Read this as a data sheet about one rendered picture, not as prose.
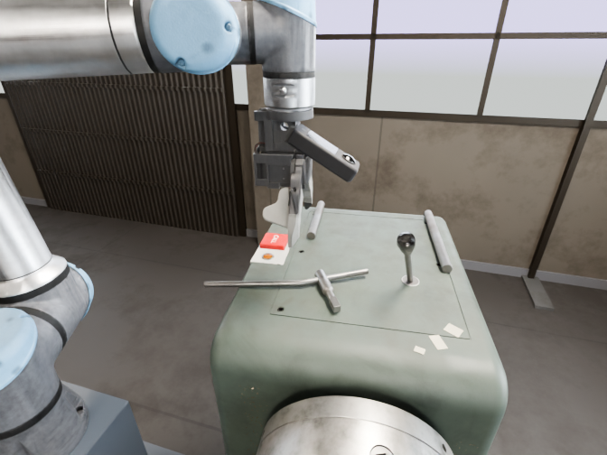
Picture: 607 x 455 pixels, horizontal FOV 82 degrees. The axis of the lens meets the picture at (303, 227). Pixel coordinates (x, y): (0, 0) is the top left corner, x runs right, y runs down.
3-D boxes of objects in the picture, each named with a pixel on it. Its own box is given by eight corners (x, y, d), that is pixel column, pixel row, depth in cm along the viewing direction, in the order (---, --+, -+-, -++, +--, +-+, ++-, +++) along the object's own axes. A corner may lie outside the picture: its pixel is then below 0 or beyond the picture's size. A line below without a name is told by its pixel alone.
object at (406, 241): (393, 249, 63) (396, 227, 61) (412, 251, 63) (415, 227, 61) (394, 261, 60) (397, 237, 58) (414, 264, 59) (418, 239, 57)
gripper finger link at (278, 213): (261, 245, 55) (268, 189, 57) (298, 248, 54) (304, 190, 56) (256, 242, 52) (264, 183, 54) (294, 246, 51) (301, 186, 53)
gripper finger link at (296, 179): (290, 217, 56) (296, 165, 57) (301, 218, 55) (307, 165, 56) (284, 211, 51) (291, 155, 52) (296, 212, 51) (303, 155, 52)
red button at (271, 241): (266, 238, 89) (266, 232, 88) (289, 241, 88) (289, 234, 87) (259, 251, 84) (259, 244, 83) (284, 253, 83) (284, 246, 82)
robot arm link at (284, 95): (318, 75, 53) (310, 79, 46) (318, 106, 55) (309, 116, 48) (270, 74, 54) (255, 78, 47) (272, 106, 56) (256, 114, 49)
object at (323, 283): (342, 312, 63) (323, 276, 73) (343, 303, 62) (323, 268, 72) (331, 315, 63) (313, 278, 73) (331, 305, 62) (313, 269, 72)
